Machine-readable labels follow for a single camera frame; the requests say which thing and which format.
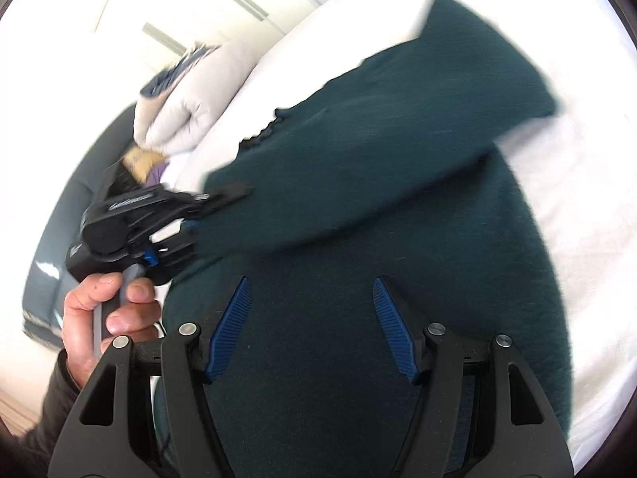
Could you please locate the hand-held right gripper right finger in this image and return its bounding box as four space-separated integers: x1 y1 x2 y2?
372 277 578 478

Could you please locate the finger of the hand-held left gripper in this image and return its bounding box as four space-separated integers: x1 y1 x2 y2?
184 184 254 215
149 224 200 284

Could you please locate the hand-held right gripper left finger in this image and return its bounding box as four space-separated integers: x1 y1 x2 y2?
55 275 252 478

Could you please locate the dark green towel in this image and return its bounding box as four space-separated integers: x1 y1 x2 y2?
152 0 573 478

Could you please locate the person's left forearm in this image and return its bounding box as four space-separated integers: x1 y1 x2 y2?
0 349 83 478

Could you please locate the person's left hand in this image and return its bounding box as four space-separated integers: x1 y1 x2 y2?
62 276 162 389

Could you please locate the grey padded headboard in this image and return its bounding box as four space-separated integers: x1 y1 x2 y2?
22 102 150 349

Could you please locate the folded beige duvet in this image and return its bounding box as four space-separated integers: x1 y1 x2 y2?
133 42 260 155

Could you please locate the white wardrobe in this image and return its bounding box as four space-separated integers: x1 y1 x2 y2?
94 0 324 75

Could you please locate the bed with white sheet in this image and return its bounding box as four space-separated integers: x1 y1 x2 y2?
149 0 637 464

